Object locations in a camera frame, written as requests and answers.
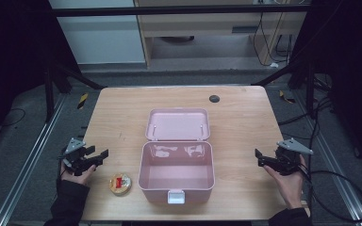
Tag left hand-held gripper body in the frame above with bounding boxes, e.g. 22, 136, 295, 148
58, 137, 104, 177

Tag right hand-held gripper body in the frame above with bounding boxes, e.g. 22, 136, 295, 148
274, 137, 314, 176

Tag person's left hand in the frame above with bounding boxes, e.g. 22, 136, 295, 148
59, 161, 97, 186

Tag person's right hand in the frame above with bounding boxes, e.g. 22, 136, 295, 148
263, 154, 307, 210

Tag round yellow tin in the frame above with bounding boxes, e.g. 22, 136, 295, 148
108, 172, 133, 197

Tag yellow black tape strip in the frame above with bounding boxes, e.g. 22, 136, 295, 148
278, 89, 297, 105
76, 91, 90, 110

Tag black metal stand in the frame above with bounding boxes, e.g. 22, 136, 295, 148
42, 58, 107, 124
252, 61, 318, 120

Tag pink plastic storage box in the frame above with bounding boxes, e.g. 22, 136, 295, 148
138, 107, 217, 205

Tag black curtain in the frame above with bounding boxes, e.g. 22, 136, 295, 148
289, 0, 362, 175
0, 0, 80, 153

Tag white cabinet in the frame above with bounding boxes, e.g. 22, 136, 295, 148
48, 0, 147, 66

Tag wooden desk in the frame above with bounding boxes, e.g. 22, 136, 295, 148
134, 0, 310, 68

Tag black floor cable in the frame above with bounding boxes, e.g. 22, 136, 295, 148
277, 73, 336, 142
0, 107, 27, 129

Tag aluminium floor rail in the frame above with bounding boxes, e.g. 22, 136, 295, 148
294, 89, 362, 226
0, 93, 70, 226

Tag black cables under desk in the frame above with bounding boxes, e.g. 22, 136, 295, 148
252, 11, 295, 68

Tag black horizontal frame bar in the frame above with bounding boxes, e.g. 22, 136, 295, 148
50, 4, 311, 17

